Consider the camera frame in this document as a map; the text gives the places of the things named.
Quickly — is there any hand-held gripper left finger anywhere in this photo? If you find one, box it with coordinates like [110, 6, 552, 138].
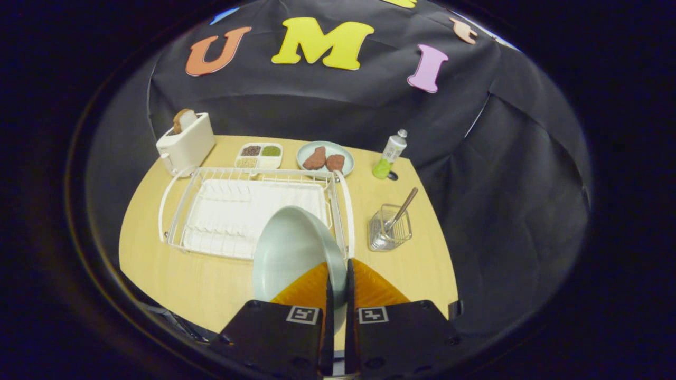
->
[210, 261, 334, 378]

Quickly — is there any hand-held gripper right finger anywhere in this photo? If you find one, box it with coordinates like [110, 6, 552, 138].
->
[344, 258, 464, 378]

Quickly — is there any pale green plate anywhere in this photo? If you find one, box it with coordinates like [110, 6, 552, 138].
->
[252, 205, 348, 349]

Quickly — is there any white wire dish rack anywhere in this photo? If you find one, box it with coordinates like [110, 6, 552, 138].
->
[157, 166, 355, 260]

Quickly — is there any clear wire basket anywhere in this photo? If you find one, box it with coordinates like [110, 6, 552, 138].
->
[368, 204, 413, 252]

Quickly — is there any wooden handled metal spoon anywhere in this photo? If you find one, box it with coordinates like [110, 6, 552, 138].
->
[370, 187, 419, 250]

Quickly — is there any round green serving dish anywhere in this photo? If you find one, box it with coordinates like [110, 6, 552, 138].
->
[296, 140, 355, 178]

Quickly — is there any white ribbed drain tray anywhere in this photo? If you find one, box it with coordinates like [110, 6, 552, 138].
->
[182, 179, 329, 259]

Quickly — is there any white divided grain tray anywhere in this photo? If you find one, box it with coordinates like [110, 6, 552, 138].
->
[234, 142, 284, 170]

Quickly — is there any green drink bottle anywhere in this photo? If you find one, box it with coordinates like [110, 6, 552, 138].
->
[372, 129, 408, 180]

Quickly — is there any black backdrop cloth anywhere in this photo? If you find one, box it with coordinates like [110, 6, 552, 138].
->
[84, 0, 592, 338]

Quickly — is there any white toaster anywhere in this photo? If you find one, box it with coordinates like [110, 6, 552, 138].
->
[156, 112, 216, 176]

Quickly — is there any brown bread slice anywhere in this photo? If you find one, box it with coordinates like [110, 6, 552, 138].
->
[173, 109, 197, 134]

